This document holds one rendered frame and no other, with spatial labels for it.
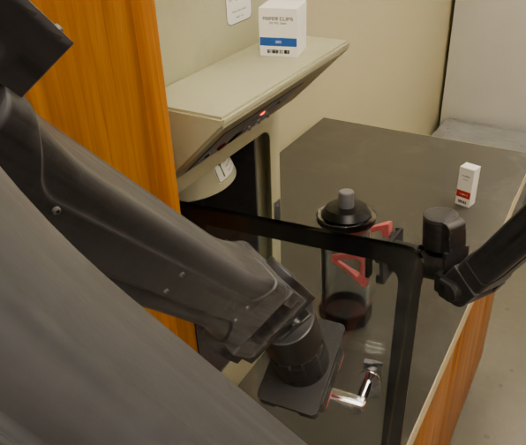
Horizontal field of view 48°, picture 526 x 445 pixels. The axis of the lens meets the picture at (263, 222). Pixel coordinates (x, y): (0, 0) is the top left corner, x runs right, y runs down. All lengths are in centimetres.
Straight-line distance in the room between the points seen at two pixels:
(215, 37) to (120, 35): 26
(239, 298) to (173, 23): 40
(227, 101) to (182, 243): 36
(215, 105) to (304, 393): 31
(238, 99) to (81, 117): 16
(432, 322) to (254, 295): 85
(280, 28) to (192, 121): 21
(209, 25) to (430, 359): 71
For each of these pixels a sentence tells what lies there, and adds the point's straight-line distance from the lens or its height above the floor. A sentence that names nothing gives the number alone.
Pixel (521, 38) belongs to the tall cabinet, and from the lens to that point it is 371.
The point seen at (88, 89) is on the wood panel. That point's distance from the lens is 59.
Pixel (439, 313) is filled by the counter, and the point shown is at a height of 94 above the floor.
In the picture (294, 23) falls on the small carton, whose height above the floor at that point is 155.
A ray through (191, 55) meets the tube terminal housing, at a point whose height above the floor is 153.
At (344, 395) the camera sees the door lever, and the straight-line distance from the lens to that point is 71.
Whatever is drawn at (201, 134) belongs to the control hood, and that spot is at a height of 149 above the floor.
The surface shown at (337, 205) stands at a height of 118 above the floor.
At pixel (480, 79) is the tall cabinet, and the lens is 380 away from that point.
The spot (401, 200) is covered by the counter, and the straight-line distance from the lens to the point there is 163.
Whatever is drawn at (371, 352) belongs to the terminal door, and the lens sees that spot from 71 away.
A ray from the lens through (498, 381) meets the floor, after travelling 251.
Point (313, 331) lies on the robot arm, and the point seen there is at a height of 137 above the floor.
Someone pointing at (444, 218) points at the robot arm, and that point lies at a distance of 102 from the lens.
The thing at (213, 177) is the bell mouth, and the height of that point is 134.
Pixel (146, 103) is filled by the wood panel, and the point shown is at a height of 155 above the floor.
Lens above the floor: 173
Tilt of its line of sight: 31 degrees down
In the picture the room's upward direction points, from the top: 2 degrees counter-clockwise
